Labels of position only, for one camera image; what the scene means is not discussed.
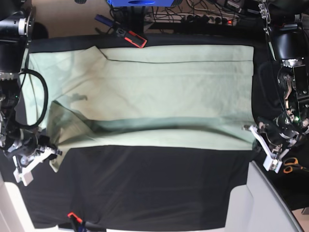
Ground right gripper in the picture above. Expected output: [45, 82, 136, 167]
[3, 129, 62, 167]

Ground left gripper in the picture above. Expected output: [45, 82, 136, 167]
[256, 116, 309, 152]

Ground light green T-shirt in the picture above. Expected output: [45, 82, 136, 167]
[23, 45, 258, 174]

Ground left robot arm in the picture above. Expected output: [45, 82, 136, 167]
[257, 0, 309, 158]

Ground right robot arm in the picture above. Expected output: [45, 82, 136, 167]
[0, 0, 62, 168]

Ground white bin left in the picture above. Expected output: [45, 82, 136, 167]
[0, 175, 35, 232]

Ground white bin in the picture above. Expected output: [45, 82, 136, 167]
[225, 161, 303, 232]
[0, 175, 35, 232]

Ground white bin right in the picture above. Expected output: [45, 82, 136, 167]
[225, 161, 303, 232]

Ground red blue tool bottom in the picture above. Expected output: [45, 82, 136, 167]
[67, 212, 107, 232]

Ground orange black tool on table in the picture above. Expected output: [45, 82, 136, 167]
[116, 28, 147, 48]

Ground white power strip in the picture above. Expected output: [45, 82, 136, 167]
[145, 12, 239, 26]

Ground blue box at top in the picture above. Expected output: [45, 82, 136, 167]
[107, 0, 182, 7]

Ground orange handled scissors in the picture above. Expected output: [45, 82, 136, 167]
[283, 157, 309, 174]

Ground blue handle tool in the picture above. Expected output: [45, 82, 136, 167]
[95, 14, 115, 28]

